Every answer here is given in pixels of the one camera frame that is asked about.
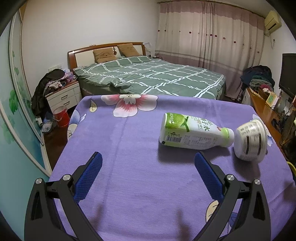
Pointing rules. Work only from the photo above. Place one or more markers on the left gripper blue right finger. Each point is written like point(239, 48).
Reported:
point(211, 175)

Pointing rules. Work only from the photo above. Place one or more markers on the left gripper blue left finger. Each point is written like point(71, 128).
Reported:
point(85, 175)

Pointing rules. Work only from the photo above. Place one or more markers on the white paper cup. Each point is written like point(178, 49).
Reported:
point(250, 141)

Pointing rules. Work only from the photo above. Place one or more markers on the green white drink bottle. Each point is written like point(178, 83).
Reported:
point(190, 132)

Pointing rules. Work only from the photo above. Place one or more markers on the yellow rim trash bin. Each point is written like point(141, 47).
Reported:
point(293, 169)

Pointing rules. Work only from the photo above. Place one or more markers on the purple floral tablecloth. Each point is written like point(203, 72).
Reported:
point(144, 190)

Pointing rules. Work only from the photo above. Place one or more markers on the red bucket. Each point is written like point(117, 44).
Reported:
point(61, 116)

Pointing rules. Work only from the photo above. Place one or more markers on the sliding wardrobe door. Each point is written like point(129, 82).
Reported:
point(23, 152)

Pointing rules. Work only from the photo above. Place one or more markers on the white nightstand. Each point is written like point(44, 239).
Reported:
point(67, 96)

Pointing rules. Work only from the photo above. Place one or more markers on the wooden desk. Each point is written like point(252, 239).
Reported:
point(267, 115)

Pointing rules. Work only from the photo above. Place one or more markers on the dark clothes pile on nightstand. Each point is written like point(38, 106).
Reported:
point(39, 104)

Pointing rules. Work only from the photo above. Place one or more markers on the bed with green plaid quilt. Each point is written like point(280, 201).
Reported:
point(142, 75)

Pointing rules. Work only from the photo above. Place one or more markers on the clothes pile on desk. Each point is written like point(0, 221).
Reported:
point(256, 76)

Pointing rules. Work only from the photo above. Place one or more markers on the wooden headboard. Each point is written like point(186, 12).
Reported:
point(84, 56)

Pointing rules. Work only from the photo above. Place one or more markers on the left brown pillow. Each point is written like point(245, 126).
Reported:
point(104, 55)

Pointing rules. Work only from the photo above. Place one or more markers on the brown pillow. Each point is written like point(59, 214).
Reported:
point(104, 55)
point(128, 50)

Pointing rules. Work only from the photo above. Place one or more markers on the black television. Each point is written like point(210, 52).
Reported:
point(287, 81)

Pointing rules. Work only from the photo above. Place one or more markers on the right brown pillow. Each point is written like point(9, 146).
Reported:
point(128, 50)

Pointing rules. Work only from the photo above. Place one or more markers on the pink white curtain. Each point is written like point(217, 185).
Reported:
point(219, 37)

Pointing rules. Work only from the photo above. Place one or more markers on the beige air conditioner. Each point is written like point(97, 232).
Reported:
point(272, 22)

